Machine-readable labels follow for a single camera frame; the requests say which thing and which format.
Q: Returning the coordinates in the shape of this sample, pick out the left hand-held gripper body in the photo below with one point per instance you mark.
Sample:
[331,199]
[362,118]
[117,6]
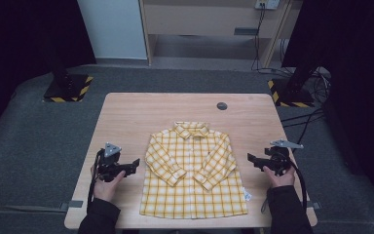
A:
[108,164]

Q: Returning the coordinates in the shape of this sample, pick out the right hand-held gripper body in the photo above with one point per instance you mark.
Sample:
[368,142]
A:
[279,159]

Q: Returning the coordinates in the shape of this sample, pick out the yellow plaid shirt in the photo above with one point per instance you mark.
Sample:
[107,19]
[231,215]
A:
[191,182]

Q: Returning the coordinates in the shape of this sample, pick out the person's right hand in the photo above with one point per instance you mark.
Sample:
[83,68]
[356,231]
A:
[282,180]

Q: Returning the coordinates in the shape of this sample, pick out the person's left hand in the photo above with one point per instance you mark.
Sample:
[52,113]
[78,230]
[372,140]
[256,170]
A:
[105,190]

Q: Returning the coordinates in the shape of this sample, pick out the grey tape piece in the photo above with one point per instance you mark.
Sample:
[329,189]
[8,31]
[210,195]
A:
[74,204]
[313,205]

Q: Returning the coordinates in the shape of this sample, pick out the grey round table grommet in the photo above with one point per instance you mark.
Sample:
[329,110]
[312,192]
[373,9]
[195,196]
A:
[221,106]

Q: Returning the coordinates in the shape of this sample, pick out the black stand with striped base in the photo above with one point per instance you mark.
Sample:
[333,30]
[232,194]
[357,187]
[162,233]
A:
[68,89]
[292,96]

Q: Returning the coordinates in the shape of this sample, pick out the black curtain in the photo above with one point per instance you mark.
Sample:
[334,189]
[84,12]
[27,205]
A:
[19,48]
[360,81]

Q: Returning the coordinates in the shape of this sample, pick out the grey label on shelf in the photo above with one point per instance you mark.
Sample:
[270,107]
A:
[246,31]

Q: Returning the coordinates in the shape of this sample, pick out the white panel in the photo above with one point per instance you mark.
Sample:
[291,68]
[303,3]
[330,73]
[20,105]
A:
[113,29]

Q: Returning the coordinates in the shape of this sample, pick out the white power socket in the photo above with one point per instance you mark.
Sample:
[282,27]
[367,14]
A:
[267,4]

